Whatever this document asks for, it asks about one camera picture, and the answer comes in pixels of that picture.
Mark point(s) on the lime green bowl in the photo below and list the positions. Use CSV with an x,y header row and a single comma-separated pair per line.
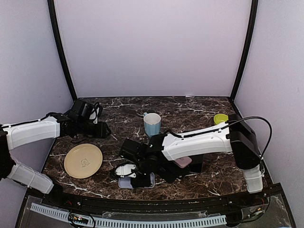
x,y
220,118

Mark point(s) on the blue ceramic mug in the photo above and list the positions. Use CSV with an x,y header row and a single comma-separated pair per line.
x,y
152,124

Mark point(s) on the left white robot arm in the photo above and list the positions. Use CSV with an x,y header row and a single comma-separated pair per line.
x,y
53,125

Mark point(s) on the left black frame post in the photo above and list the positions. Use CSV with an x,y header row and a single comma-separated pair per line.
x,y
60,49

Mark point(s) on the white slotted cable duct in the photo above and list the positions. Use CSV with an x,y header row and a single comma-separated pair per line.
x,y
126,220

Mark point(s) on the black front rail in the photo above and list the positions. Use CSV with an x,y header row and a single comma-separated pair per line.
x,y
232,202

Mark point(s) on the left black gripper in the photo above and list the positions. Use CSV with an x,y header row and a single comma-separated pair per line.
x,y
101,132

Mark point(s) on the beige round plate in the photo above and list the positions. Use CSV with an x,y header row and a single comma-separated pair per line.
x,y
83,161

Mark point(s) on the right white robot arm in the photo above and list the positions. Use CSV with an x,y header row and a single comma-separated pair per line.
x,y
161,154

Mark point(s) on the pink phone case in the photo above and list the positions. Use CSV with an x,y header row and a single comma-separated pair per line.
x,y
183,162

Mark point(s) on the right black frame post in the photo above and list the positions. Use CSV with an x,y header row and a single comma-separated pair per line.
x,y
246,48

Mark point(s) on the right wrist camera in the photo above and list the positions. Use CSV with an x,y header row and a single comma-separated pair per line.
x,y
130,151

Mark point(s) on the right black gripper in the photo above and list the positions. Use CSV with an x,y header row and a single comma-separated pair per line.
x,y
143,183

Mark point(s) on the black screen smartphone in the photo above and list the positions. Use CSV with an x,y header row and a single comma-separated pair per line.
x,y
197,163

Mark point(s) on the black phone case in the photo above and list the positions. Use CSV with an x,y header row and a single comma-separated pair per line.
x,y
171,173

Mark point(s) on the black frame post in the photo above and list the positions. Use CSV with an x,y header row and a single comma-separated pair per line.
x,y
60,49
246,48

